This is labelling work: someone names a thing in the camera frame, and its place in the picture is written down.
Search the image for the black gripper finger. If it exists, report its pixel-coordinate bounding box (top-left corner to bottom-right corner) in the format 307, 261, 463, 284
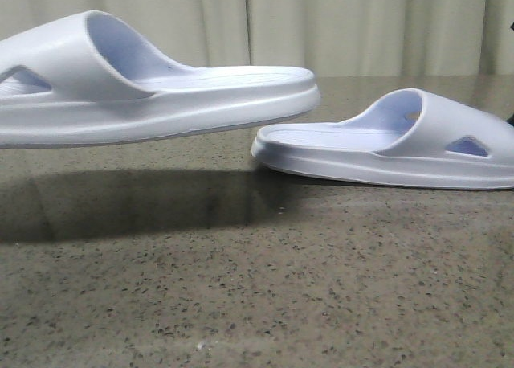
507, 22, 514, 126

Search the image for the pale green curtain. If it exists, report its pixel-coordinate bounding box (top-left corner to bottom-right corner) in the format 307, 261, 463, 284
1, 0, 513, 76

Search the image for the light blue slipper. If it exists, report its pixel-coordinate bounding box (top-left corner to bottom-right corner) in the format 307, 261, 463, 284
251, 88, 513, 189
1, 10, 320, 149

